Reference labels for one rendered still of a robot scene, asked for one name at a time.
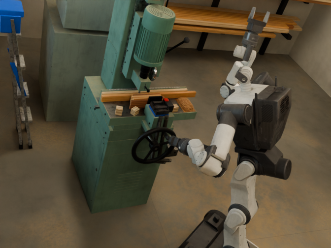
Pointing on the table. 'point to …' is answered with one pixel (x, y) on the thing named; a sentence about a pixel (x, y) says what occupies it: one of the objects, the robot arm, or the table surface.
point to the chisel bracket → (140, 83)
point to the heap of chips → (185, 104)
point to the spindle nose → (144, 71)
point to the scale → (149, 88)
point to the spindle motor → (154, 35)
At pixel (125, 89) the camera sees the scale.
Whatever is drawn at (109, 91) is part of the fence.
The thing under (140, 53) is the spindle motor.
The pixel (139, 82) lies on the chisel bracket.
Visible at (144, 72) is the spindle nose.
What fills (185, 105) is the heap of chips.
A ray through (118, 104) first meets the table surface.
